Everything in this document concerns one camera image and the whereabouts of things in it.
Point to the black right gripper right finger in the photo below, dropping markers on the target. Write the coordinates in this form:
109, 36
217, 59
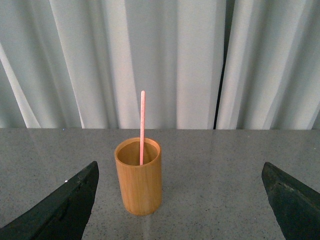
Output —
295, 205

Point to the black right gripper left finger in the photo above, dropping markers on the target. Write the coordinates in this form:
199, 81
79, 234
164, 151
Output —
62, 215

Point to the wooden cylindrical chopstick holder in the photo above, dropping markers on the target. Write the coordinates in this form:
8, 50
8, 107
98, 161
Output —
140, 185

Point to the white pleated curtain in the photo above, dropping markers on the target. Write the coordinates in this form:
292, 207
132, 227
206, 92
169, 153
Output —
204, 64

